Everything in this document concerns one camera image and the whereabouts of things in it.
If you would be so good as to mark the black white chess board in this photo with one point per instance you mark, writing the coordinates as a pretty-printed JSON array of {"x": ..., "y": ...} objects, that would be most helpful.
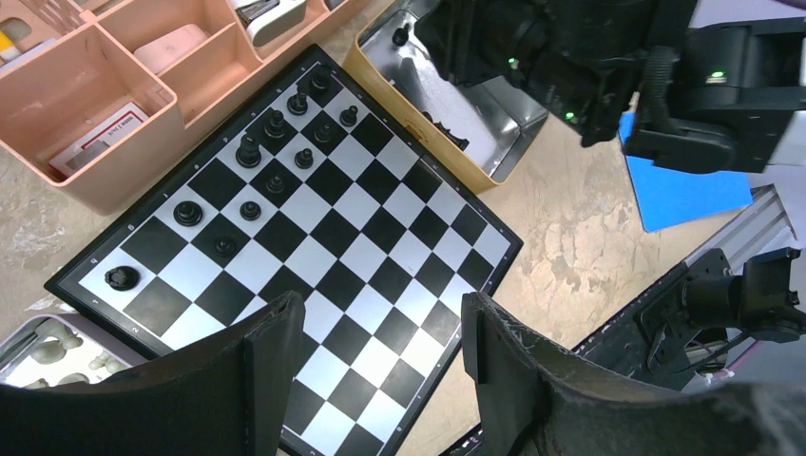
[{"x": 379, "y": 238}]

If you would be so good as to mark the peach plastic desk organizer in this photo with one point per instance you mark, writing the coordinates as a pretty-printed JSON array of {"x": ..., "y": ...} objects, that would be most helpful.
[{"x": 76, "y": 68}]

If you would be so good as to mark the white stapler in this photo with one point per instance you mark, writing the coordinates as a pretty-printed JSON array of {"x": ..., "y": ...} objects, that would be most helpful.
[{"x": 265, "y": 20}]

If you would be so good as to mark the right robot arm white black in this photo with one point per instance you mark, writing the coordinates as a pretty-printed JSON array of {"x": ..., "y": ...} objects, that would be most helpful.
[{"x": 727, "y": 96}]

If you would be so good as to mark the black chess piece twelfth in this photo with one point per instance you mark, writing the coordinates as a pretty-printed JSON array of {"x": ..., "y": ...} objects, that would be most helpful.
[{"x": 122, "y": 278}]

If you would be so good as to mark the black chess piece eleventh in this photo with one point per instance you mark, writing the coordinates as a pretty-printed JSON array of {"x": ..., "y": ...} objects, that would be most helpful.
[{"x": 225, "y": 246}]

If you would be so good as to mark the blue foam pad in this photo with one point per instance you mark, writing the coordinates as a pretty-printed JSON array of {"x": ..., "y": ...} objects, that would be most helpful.
[{"x": 667, "y": 198}]

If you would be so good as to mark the yellow white pen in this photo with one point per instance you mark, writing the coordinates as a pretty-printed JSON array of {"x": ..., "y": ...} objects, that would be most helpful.
[{"x": 8, "y": 50}]

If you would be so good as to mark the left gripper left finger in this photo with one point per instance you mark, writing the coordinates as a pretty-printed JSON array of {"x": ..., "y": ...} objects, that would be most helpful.
[{"x": 226, "y": 394}]

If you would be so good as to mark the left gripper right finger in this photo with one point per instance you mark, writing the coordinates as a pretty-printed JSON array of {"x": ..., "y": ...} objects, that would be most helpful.
[{"x": 537, "y": 398}]

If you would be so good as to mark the pile of black chess pieces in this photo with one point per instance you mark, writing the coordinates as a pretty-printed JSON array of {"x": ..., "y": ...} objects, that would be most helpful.
[{"x": 461, "y": 143}]

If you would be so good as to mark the pink eraser block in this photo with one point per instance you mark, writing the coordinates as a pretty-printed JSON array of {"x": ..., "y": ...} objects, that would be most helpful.
[{"x": 164, "y": 51}]

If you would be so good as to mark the pile of white chess pieces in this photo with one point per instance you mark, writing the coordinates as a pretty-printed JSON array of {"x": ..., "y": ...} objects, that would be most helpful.
[{"x": 64, "y": 357}]

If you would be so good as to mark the silver metal tin tray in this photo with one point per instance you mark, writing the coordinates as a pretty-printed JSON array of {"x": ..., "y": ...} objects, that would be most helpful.
[{"x": 17, "y": 347}]

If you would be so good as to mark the white staples box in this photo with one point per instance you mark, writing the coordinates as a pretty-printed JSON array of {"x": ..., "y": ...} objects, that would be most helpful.
[{"x": 98, "y": 139}]

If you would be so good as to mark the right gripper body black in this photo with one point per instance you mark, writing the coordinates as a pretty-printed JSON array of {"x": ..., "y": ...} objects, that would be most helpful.
[{"x": 471, "y": 42}]

